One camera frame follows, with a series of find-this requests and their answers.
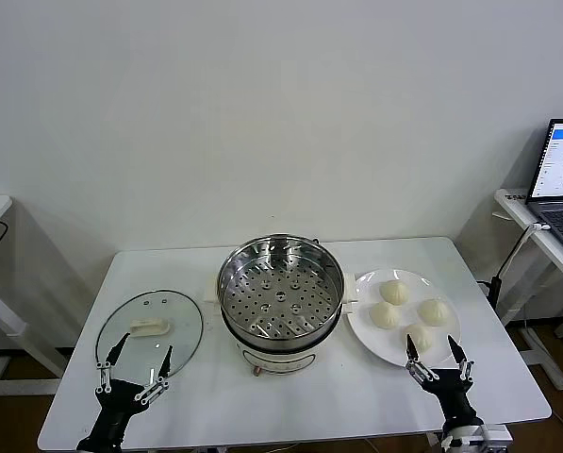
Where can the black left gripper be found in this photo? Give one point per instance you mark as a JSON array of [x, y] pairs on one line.
[[116, 398]]

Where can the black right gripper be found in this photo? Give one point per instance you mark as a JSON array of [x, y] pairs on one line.
[[451, 391]]

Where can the white steamed baozi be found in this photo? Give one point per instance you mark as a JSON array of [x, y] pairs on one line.
[[394, 291], [422, 337], [433, 312], [385, 315]]

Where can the perforated steel steamer basket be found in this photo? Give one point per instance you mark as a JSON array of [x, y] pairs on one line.
[[281, 296]]

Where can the white round plate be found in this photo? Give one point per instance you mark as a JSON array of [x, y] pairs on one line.
[[363, 330]]

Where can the white electric cooker base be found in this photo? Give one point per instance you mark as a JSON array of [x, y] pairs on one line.
[[281, 361]]

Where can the white side table with laptop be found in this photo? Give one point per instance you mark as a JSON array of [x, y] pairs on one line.
[[517, 207]]

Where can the grey open laptop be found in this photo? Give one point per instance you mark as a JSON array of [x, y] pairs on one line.
[[559, 160]]

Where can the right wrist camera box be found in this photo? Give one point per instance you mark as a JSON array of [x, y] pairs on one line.
[[495, 433]]

